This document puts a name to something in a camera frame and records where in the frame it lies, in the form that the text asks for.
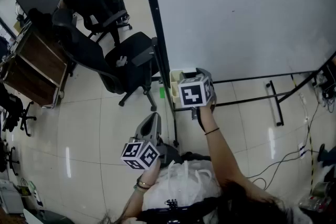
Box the brown wooden cabinet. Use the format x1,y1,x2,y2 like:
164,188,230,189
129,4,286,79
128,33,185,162
0,22,70,110

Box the white plastic bag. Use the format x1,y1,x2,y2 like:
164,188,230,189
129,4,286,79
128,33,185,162
141,159,224,218

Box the beaded bracelets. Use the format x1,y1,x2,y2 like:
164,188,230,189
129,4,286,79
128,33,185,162
133,175,153,193

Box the person's left forearm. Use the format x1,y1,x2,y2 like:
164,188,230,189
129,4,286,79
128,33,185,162
115,161,162,224

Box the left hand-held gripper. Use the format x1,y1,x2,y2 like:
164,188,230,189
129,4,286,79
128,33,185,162
120,112,169,171

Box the yellow black striped strip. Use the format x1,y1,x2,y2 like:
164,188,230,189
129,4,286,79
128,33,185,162
291,74,316,195

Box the black chair base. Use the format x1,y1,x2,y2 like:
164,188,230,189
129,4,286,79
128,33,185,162
0,138,20,176

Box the black swivel chair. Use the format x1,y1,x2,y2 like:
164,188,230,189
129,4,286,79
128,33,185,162
0,83,37,137

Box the long black cable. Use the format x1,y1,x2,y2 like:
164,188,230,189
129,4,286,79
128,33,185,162
246,102,321,191

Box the black occupied office chair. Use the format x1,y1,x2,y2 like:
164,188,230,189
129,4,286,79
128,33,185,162
67,0,133,47

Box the person's right forearm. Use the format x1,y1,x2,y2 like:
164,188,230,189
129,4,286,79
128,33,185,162
199,106,279,205

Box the empty black office chair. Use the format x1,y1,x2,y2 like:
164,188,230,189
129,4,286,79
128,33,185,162
51,9,160,112

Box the black gripper wrist strap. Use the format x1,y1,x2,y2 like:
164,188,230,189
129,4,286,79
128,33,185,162
197,107,207,132

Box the white partition board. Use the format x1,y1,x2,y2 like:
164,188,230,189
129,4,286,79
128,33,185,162
138,0,336,147

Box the white slim power strip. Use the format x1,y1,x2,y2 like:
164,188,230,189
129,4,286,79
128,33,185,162
27,180,44,208

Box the person's dark trousers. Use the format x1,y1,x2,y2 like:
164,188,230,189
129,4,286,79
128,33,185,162
160,143,212,166

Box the clear plastic bottles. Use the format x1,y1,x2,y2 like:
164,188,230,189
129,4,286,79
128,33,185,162
298,180,333,212

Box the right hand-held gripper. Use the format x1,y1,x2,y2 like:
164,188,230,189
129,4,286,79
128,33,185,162
177,67,218,121

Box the bundle of black cables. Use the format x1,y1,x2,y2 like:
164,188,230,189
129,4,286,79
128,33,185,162
312,60,336,113

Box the black chest harness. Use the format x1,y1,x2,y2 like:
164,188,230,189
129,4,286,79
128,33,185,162
136,198,221,224

